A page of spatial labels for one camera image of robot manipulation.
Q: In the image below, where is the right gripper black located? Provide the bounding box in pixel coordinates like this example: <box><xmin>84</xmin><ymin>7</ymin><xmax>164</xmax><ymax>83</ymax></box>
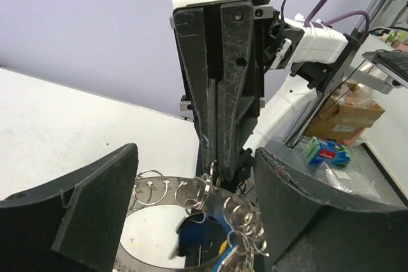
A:
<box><xmin>171</xmin><ymin>0</ymin><xmax>274</xmax><ymax>186</ymax></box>

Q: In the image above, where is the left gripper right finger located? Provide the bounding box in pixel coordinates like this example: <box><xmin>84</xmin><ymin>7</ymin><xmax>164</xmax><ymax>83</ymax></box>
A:
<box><xmin>254</xmin><ymin>148</ymin><xmax>407</xmax><ymax>271</ymax></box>

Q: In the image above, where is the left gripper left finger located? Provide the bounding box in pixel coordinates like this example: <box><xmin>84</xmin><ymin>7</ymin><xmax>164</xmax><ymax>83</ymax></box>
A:
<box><xmin>1</xmin><ymin>143</ymin><xmax>138</xmax><ymax>271</ymax></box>

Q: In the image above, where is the large metal keyring band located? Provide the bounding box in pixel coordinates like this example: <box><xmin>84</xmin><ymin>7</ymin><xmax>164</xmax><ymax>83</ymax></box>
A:
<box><xmin>126</xmin><ymin>172</ymin><xmax>269</xmax><ymax>271</ymax></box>

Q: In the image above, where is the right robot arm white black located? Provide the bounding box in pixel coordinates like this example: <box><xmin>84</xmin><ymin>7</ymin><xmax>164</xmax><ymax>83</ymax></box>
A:
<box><xmin>170</xmin><ymin>0</ymin><xmax>360</xmax><ymax>190</ymax></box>

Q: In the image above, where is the green blue packet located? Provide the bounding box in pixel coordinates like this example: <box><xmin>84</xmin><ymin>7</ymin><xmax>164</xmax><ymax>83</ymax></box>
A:
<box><xmin>305</xmin><ymin>137</ymin><xmax>352</xmax><ymax>168</ymax></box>

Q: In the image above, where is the blue key tag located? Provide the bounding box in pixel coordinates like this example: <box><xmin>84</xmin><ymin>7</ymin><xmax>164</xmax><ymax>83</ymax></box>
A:
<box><xmin>169</xmin><ymin>211</ymin><xmax>231</xmax><ymax>271</ymax></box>

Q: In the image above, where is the cardboard box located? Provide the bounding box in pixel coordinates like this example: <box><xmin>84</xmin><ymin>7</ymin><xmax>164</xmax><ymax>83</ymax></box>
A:
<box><xmin>305</xmin><ymin>82</ymin><xmax>385</xmax><ymax>141</ymax></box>

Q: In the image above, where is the black keyboard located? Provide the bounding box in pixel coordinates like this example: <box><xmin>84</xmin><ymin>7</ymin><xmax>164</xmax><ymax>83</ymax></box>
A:
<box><xmin>374</xmin><ymin>50</ymin><xmax>407</xmax><ymax>78</ymax></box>

